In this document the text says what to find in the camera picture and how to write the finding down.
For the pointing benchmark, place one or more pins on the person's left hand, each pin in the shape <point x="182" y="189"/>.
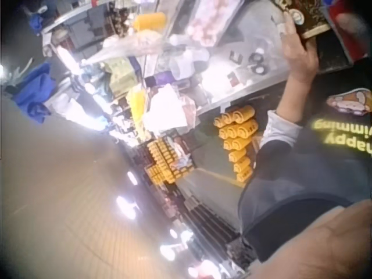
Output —
<point x="299" y="61"/>

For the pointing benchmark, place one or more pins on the person's left fingers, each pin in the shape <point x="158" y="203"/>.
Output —
<point x="289" y="29"/>

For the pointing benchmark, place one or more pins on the dark brown gold-print packet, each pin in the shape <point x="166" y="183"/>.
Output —
<point x="305" y="17"/>

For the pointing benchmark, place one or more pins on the black scissors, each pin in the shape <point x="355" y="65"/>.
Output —
<point x="258" y="65"/>

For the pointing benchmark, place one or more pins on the black tray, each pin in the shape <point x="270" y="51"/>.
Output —
<point x="334" y="55"/>

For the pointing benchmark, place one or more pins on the tray of pink sweets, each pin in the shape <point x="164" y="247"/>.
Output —
<point x="209" y="20"/>

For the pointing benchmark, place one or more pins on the stack of orange roll cakes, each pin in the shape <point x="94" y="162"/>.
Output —
<point x="236" y="133"/>

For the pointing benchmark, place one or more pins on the purple packet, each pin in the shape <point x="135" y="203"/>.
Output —
<point x="162" y="78"/>

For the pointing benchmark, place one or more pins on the yellow plastic bottle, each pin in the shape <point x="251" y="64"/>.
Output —
<point x="149" y="21"/>

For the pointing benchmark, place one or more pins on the white paper sheet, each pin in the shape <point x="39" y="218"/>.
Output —
<point x="165" y="110"/>

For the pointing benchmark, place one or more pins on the clear plastic bag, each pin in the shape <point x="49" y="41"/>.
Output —
<point x="130" y="46"/>

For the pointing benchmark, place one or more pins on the tall yellow packet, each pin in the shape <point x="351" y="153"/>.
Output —
<point x="136" y="110"/>

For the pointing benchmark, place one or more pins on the pale green printed box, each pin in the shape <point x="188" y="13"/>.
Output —
<point x="119" y="77"/>

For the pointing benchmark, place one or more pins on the row of small yellow packets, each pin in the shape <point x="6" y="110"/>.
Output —
<point x="162" y="162"/>

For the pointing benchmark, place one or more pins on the dark display shelf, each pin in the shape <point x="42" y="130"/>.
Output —
<point x="209" y="215"/>

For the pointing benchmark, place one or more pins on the blue cloth bag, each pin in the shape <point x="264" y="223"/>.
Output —
<point x="35" y="90"/>

